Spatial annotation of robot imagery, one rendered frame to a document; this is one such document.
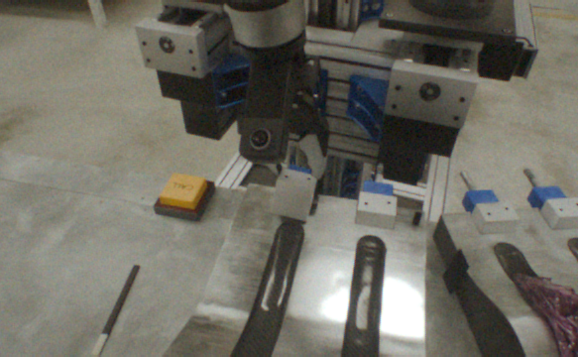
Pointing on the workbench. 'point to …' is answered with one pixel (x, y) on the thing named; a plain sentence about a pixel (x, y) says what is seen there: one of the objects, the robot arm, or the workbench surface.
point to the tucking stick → (115, 312)
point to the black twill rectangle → (455, 271)
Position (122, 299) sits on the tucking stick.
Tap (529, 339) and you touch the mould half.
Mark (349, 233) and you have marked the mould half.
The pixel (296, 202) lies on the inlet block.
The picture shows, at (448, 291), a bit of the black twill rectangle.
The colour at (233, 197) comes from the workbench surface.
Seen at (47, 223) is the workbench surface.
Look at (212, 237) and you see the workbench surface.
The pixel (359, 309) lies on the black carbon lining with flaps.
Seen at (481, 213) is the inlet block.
